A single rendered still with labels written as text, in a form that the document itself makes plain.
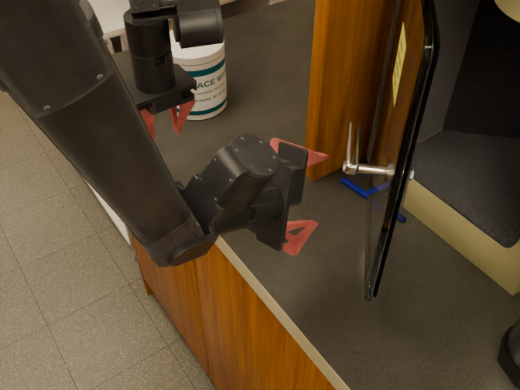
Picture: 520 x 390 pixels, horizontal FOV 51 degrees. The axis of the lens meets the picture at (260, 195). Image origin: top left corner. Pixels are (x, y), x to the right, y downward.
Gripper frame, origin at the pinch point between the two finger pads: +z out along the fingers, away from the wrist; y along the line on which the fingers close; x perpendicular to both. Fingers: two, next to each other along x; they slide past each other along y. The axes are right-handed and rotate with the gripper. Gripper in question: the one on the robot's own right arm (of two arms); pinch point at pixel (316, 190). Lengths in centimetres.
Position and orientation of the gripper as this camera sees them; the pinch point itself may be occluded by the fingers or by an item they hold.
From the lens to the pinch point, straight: 73.9
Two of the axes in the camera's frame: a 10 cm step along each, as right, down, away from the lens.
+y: 1.1, -9.4, -3.1
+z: 7.3, -1.4, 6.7
